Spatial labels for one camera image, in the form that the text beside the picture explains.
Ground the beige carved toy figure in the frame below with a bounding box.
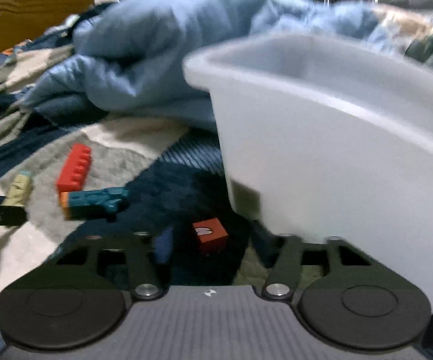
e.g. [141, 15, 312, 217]
[2, 171, 33, 207]

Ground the red cube block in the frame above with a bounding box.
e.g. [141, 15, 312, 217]
[193, 218, 228, 250]

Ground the teal orange toy figure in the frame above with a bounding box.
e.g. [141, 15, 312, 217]
[60, 187, 130, 220]

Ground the red toy brick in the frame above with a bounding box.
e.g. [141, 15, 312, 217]
[55, 143, 92, 194]

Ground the patchwork knitted blanket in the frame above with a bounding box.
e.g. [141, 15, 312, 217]
[0, 16, 231, 351]

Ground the white plastic bin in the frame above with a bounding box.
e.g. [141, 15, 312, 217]
[183, 33, 433, 308]

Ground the light blue quilt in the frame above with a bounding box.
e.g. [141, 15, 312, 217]
[21, 0, 398, 129]

